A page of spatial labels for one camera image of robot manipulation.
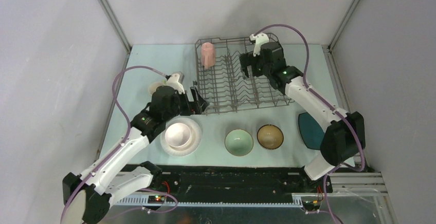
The pale pink bowl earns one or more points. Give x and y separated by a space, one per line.
178 135

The right electronics board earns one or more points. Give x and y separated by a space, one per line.
309 203

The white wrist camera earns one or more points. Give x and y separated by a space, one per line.
175 80
258 40

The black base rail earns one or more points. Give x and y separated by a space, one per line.
239 185

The dark teal square plate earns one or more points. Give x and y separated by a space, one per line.
310 131

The grey wire dish rack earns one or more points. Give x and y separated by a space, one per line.
226 87

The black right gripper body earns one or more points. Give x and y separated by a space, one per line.
260 68

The left electronics board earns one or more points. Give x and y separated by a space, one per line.
155 199

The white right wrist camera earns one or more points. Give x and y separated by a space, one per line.
258 40

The brown glazed bowl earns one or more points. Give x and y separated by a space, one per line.
270 136

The light green ceramic mug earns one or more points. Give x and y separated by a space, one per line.
154 86

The white scalloped plate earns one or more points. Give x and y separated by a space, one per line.
191 146

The pink ceramic mug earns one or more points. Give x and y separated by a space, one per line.
208 55

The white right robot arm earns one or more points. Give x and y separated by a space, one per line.
344 132

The light green bowl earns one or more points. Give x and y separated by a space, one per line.
239 142

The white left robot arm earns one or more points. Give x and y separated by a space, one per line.
89 195

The electronics board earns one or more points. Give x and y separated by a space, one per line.
309 203
155 199

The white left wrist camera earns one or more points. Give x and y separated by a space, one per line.
175 80

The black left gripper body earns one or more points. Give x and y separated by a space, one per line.
181 106

